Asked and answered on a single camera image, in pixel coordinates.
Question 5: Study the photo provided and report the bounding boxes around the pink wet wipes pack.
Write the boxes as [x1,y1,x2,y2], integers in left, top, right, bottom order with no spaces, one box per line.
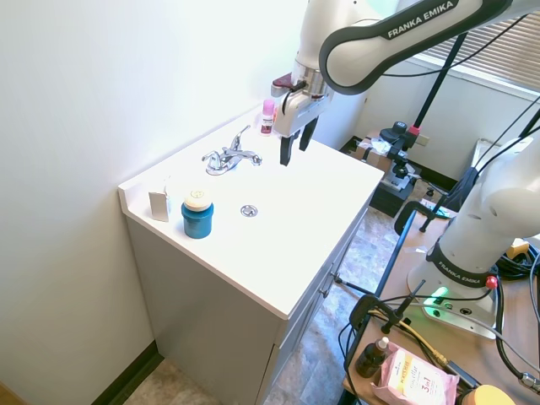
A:
[370,341,461,405]

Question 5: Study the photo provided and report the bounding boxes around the yellow cable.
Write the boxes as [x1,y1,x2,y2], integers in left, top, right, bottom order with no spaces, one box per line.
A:
[400,319,449,366]

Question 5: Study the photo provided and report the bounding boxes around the dark red wrist camera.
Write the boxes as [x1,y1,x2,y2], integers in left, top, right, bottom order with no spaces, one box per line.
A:
[270,73,305,99]

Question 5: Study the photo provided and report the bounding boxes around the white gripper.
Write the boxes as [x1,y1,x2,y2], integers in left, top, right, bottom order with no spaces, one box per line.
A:
[273,89,335,167]

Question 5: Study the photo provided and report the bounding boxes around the black C-clamp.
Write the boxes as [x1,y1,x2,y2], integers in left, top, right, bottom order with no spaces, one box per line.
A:
[350,278,426,335]
[394,201,442,235]

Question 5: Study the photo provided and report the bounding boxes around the grey vanity cabinet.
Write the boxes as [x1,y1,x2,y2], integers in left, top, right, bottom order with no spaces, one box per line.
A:
[124,194,375,405]

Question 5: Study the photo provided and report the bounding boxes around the black camera stand pole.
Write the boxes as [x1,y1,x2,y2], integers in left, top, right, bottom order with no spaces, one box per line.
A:
[407,32,467,140]

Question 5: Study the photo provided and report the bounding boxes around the black equipment case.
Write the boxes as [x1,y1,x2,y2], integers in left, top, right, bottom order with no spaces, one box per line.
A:
[369,171,416,219]

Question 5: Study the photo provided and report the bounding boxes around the cardboard box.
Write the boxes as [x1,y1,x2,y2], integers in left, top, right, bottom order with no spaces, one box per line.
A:
[339,131,396,170]

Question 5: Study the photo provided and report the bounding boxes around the dark brown dropper bottle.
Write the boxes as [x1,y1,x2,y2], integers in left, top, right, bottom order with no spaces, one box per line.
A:
[354,336,391,379]

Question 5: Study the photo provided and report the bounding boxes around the small white card box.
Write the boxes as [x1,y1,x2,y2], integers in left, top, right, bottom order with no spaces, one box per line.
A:
[148,175,173,223]

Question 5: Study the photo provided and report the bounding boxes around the chrome two-handle faucet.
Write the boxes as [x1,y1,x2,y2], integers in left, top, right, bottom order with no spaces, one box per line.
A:
[201,124,264,176]

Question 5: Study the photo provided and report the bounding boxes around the white vanity sink top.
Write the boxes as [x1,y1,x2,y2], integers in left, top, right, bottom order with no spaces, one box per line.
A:
[117,99,386,320]

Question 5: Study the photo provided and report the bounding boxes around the black exterior camera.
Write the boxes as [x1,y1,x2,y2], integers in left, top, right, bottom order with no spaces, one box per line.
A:
[378,121,421,178]

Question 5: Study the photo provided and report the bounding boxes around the orange round object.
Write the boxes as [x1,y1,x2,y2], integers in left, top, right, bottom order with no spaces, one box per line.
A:
[458,382,518,405]

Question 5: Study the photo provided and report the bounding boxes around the blue jar with cream lid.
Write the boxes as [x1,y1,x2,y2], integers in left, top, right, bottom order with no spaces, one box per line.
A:
[181,187,215,240]

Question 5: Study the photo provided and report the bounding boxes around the pink-capped small bottle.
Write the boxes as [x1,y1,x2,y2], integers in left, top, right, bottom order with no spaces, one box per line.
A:
[259,99,277,138]

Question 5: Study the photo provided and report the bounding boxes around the window blinds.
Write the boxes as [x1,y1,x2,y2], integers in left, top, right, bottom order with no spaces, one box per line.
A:
[408,12,540,100]

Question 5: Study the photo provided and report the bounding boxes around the black cable bundle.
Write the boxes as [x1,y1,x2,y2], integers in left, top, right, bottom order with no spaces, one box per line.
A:
[494,238,540,281]

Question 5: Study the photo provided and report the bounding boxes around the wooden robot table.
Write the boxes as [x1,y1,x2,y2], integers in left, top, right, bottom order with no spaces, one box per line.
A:
[340,209,540,405]

